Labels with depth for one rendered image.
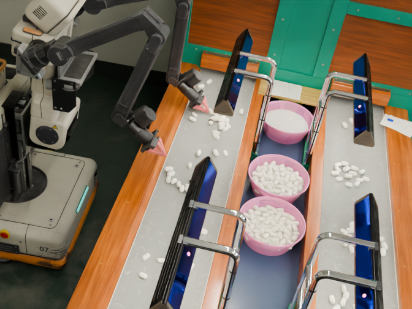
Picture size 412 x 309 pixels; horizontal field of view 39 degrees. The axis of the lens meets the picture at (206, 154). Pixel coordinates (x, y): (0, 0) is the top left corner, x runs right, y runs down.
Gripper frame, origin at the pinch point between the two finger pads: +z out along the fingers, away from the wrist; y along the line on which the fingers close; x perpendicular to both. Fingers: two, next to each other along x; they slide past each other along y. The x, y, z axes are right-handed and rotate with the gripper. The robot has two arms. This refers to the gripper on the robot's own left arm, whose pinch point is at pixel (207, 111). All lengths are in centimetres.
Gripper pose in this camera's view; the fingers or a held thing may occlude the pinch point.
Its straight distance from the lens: 277.9
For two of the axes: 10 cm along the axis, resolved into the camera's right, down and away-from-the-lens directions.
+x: -7.3, 4.2, 5.4
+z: 6.5, 6.7, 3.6
